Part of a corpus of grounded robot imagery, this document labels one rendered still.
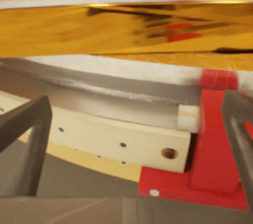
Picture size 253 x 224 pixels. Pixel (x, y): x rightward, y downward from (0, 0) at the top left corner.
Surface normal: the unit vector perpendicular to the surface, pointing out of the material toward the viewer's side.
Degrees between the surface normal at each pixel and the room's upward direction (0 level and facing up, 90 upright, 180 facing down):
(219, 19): 90
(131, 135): 90
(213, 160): 90
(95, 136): 90
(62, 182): 62
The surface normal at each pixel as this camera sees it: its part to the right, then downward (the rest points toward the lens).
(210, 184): -0.21, 0.58
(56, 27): 0.00, 0.59
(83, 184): -0.33, 0.12
